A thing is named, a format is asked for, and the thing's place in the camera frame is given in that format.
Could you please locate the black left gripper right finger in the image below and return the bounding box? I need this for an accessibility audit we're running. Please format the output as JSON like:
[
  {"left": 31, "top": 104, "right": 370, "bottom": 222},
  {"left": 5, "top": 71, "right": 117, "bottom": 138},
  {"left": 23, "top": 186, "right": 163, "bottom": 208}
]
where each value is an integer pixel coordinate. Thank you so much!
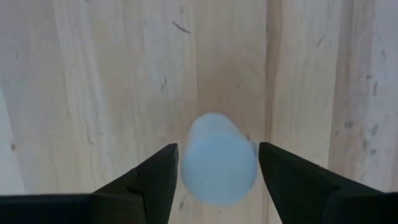
[{"left": 257, "top": 141, "right": 398, "bottom": 224}]

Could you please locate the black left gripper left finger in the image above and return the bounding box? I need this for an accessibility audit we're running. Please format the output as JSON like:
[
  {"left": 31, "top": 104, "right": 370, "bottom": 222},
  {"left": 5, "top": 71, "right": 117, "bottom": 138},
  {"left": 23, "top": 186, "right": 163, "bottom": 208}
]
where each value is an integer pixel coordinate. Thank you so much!
[{"left": 0, "top": 142, "right": 180, "bottom": 224}]

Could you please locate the pale blue plastic cup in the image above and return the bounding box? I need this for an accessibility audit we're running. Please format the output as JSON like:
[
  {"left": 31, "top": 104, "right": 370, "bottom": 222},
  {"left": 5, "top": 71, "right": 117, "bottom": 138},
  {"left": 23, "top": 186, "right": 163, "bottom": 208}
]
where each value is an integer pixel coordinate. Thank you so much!
[{"left": 180, "top": 112, "right": 259, "bottom": 207}]

